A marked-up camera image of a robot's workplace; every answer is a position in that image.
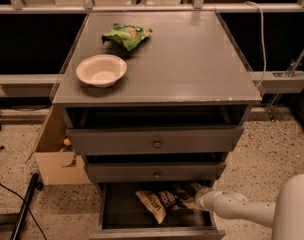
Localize middle grey drawer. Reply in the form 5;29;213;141
86;162;226;183

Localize cardboard box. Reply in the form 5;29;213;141
31;107;90;185

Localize white paper bowl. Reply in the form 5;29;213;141
76;54;127;88

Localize grey drawer cabinet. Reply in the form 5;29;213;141
51;10;263;240

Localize top grey drawer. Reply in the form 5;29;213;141
67;126;244;155

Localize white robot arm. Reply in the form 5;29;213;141
192;174;304;240

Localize white cable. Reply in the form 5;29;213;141
244;1;268;89

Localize grey drawer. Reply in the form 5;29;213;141
89;182;225;240
67;126;244;155
86;162;226;183

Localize green chip bag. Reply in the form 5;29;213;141
101;23;152;51

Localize brown chip bag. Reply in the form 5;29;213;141
135;183;194;224

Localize orange ball in box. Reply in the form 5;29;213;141
63;138;72;147

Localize black floor cable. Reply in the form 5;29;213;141
0;176;48;240

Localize black metal bar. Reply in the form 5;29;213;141
10;173;42;240

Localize bottom grey drawer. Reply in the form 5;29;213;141
89;182;225;240

